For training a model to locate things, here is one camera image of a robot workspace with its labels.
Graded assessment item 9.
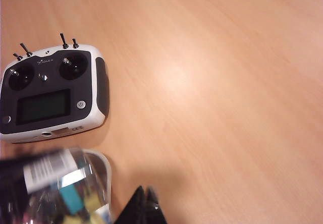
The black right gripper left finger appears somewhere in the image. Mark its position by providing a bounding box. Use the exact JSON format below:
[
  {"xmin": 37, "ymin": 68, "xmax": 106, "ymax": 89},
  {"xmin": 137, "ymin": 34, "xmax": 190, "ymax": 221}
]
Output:
[{"xmin": 115, "ymin": 185, "xmax": 147, "ymax": 224}]

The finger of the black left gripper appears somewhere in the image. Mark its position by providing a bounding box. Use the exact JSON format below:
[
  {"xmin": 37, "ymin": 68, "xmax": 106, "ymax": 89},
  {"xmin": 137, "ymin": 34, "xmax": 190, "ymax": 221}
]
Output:
[{"xmin": 0, "ymin": 155, "xmax": 30, "ymax": 209}]

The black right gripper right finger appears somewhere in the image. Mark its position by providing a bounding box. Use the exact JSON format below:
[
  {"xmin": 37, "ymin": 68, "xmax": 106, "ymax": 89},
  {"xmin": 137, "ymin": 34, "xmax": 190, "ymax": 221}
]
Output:
[{"xmin": 145, "ymin": 186, "xmax": 169, "ymax": 224}]

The clear plastic jar of clips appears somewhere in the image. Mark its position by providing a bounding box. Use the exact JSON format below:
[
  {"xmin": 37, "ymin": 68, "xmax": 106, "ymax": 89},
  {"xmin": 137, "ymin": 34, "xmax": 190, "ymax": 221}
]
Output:
[{"xmin": 0, "ymin": 147, "xmax": 113, "ymax": 224}]

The white grey RC transmitter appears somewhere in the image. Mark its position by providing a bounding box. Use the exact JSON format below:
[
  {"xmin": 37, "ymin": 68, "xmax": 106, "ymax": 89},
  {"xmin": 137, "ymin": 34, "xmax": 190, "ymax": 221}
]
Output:
[{"xmin": 0, "ymin": 33, "xmax": 111, "ymax": 144}]

